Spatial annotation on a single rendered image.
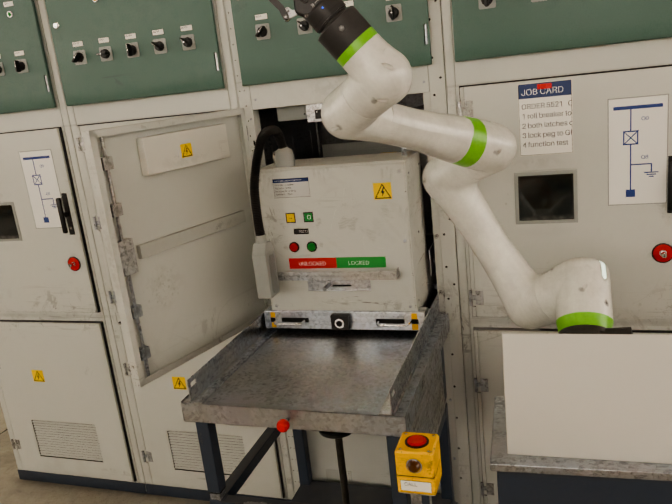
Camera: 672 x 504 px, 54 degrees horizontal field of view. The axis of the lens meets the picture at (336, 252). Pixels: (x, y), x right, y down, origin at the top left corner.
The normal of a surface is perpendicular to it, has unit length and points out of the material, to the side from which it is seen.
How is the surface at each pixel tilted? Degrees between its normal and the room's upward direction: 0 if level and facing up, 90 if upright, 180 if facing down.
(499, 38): 90
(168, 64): 90
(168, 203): 90
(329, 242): 90
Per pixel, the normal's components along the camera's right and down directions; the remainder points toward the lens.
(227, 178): 0.83, 0.05
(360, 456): -0.31, 0.28
